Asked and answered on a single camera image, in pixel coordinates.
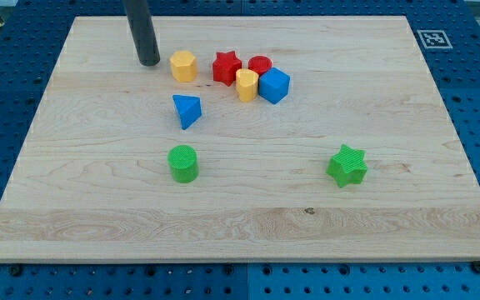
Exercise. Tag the green cylinder block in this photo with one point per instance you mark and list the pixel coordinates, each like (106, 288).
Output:
(183, 163)

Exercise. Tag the blue triangle block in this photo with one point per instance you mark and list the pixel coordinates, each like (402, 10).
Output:
(188, 109)

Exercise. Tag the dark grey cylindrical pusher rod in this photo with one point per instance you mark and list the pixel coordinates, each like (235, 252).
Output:
(142, 30)

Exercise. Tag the green star block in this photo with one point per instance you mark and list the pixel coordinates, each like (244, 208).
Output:
(347, 166)

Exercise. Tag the yellow hexagon block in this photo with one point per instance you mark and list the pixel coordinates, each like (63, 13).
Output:
(184, 66)

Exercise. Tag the red star block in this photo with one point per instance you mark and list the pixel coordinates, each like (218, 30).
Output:
(225, 66)

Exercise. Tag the yellow heart block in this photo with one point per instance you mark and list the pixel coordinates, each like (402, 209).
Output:
(246, 84)

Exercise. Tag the red cylinder block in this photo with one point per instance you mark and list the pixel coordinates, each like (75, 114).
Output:
(260, 64)

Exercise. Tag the white fiducial marker tag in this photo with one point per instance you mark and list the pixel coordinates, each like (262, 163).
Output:
(434, 39)

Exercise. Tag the blue cube block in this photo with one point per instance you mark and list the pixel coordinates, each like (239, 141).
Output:
(274, 85)

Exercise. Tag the light wooden board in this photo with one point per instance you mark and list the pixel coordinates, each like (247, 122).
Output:
(92, 183)

